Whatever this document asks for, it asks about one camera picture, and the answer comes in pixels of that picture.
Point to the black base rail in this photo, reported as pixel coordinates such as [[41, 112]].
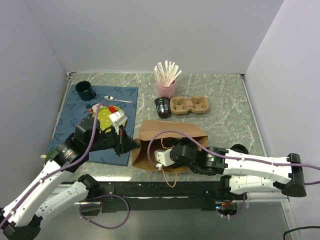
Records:
[[152, 196]]

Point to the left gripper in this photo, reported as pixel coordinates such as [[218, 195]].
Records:
[[124, 142]]

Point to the silver spoon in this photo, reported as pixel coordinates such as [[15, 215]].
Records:
[[112, 99]]

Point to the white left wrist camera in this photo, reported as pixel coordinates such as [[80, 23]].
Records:
[[118, 118]]

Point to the brown paper bag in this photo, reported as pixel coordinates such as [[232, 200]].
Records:
[[159, 135]]

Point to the white paper straws bundle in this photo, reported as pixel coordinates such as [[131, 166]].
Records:
[[167, 74]]

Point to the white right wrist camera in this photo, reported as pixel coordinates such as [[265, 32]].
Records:
[[163, 159]]

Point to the pink straw holder cup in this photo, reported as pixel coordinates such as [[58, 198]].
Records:
[[166, 91]]

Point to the green cup at edge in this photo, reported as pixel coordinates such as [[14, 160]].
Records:
[[48, 156]]

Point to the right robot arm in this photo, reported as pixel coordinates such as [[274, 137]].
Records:
[[241, 173]]

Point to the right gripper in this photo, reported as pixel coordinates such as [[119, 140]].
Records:
[[175, 164]]

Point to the blue letter placemat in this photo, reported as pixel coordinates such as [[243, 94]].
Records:
[[75, 109]]

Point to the green polka dot plate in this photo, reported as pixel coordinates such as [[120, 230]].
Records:
[[104, 115]]

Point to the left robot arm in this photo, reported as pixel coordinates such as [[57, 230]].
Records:
[[24, 217]]

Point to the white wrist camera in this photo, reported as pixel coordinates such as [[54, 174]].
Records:
[[118, 118], [163, 159]]

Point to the brown pulp cup carrier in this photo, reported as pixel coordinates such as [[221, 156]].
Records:
[[180, 105]]

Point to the dark green mug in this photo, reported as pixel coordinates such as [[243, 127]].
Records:
[[85, 90]]

